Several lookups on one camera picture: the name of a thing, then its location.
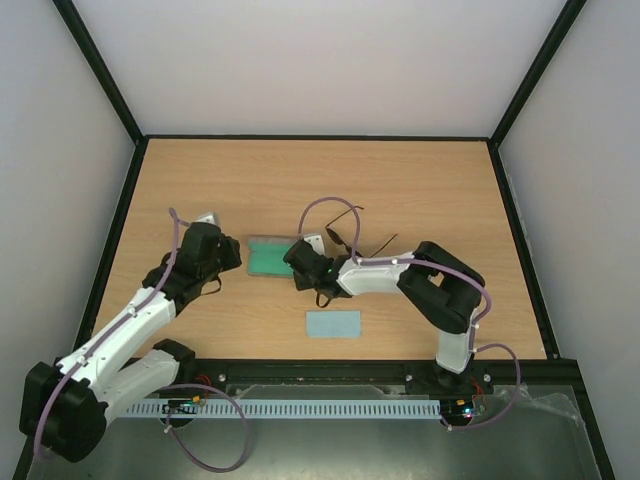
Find grey glasses case green lining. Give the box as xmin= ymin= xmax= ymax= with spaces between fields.
xmin=248 ymin=235 xmax=297 ymax=278

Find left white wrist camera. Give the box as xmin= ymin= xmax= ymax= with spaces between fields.
xmin=195 ymin=212 xmax=220 ymax=227

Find black sunglasses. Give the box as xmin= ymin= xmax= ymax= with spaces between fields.
xmin=324 ymin=209 xmax=398 ymax=257

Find light blue slotted cable duct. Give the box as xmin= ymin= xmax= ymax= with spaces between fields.
xmin=122 ymin=398 xmax=441 ymax=420

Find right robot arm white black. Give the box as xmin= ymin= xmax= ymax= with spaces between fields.
xmin=284 ymin=240 xmax=492 ymax=392

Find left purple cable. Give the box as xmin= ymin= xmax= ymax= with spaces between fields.
xmin=32 ymin=207 xmax=249 ymax=472

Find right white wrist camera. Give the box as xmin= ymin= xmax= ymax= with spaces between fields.
xmin=299 ymin=233 xmax=325 ymax=255

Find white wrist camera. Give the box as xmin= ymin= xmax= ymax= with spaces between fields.
xmin=195 ymin=212 xmax=220 ymax=227
xmin=299 ymin=233 xmax=325 ymax=255

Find light blue cleaning cloth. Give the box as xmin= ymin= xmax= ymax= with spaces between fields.
xmin=305 ymin=310 xmax=362 ymax=339

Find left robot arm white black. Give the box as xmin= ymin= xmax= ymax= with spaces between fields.
xmin=19 ymin=213 xmax=241 ymax=462

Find black enclosure frame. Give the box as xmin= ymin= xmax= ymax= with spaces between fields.
xmin=12 ymin=0 xmax=616 ymax=480

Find black aluminium front rail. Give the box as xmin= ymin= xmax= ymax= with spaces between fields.
xmin=49 ymin=355 xmax=581 ymax=396

